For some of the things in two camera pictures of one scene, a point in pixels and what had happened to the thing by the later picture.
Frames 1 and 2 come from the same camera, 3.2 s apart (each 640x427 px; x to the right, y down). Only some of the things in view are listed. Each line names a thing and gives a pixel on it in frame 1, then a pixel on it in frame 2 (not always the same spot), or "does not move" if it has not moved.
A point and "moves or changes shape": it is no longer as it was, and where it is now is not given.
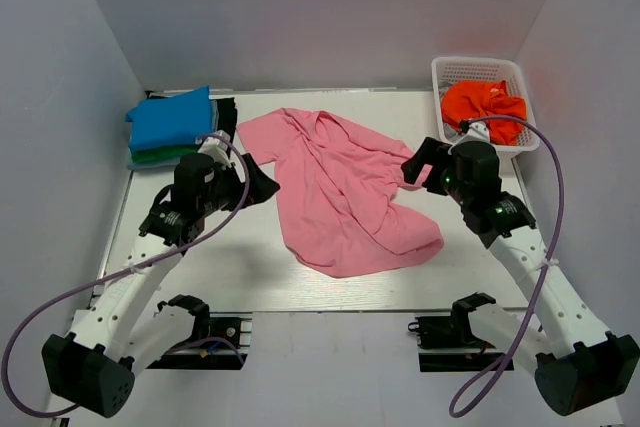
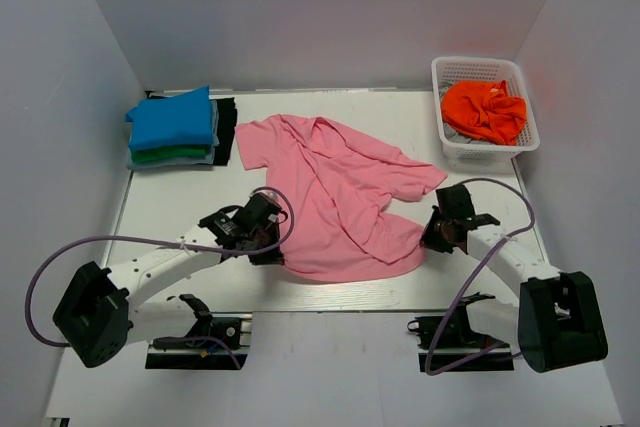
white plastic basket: [448, 70] does not move
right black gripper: [430, 152] to [428, 238]
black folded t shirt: [227, 115] does not move
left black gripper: [261, 186] to [275, 257]
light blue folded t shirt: [214, 109] does not move
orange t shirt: [472, 99] does not move
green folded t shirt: [160, 155] does not move
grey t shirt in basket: [450, 133] does not move
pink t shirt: [338, 191] moves or changes shape
